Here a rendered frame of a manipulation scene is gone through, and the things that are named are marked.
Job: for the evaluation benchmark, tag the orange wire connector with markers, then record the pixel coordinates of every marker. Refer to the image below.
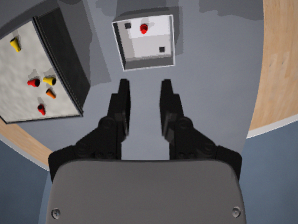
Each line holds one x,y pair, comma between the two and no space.
50,93

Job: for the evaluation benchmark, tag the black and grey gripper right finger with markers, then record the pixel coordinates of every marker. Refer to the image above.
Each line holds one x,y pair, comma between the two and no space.
185,142

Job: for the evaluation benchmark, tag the yellow wire connector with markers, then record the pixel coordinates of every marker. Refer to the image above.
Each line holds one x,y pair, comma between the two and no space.
51,80
15,44

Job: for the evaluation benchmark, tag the red wire connector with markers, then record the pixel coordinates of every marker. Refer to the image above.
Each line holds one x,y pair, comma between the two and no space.
34,82
143,28
41,109

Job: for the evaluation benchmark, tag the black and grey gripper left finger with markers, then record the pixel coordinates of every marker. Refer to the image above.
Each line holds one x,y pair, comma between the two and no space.
101,143

